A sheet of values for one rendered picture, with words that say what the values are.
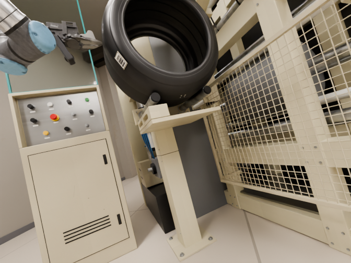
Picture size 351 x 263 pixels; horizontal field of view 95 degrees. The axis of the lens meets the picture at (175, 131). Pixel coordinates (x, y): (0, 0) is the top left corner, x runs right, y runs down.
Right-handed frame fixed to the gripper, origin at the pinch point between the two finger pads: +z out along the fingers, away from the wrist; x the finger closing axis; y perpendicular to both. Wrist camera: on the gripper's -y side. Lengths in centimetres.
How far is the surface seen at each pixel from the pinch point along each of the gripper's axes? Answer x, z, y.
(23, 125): 60, -55, -22
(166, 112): -9.0, 24.4, -36.3
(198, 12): -13, 48, 14
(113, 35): -11.9, 5.7, -3.6
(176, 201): 27, 35, -87
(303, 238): -11, 91, -111
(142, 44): 28.4, 27.1, 22.7
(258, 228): 11, 82, -113
